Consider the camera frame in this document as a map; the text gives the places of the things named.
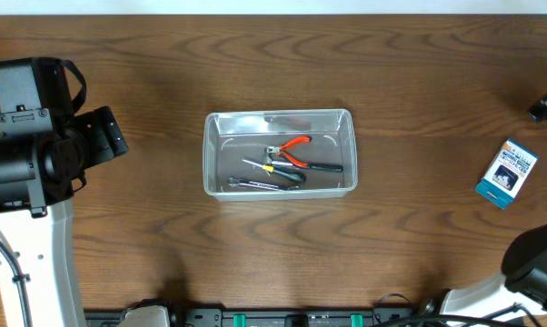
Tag silver ring spanner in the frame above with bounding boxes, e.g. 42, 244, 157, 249
227, 177, 299, 191

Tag red handled cutting pliers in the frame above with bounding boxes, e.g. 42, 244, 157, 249
265, 135, 312, 166

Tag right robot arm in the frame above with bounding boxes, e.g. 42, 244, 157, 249
435, 139, 547, 322

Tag black mounting rail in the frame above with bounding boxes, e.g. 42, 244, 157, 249
85, 292, 529, 327

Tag blue white product box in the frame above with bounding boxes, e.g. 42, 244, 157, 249
475, 139, 538, 209

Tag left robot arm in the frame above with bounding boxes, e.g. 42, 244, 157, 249
0, 57, 128, 326

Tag small claw hammer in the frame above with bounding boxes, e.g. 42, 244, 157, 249
264, 155, 343, 173

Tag black yellow screwdriver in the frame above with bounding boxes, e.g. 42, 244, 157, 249
243, 159, 306, 183

